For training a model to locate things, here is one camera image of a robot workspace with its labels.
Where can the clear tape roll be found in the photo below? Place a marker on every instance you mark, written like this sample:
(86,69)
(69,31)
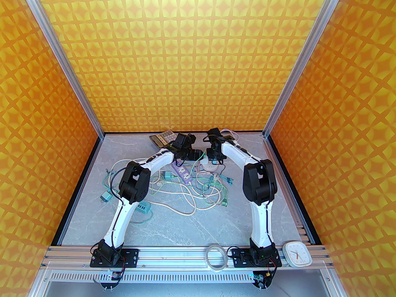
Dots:
(208,255)

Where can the aluminium front rail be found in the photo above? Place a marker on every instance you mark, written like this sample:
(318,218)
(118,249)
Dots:
(176,254)

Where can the white square clock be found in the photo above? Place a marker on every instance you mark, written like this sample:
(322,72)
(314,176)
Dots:
(297,254)

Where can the teal power strip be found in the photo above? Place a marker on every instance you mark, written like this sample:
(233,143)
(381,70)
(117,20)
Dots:
(144,208)

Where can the beige desk calculator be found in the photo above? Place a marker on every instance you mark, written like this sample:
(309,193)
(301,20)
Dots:
(161,138)

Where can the small controller board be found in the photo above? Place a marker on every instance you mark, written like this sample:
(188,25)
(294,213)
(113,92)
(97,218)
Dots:
(112,277)
(261,278)

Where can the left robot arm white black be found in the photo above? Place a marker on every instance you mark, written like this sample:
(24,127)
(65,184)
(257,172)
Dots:
(134,182)

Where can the aluminium frame post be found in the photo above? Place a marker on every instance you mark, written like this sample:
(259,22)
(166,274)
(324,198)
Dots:
(301,54)
(62,57)

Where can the purple power strip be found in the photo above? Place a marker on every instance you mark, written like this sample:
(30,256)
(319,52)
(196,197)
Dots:
(183,173)

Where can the white round power socket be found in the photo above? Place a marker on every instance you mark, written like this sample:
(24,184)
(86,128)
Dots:
(205,167)

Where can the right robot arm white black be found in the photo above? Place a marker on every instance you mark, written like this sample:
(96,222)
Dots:
(260,181)

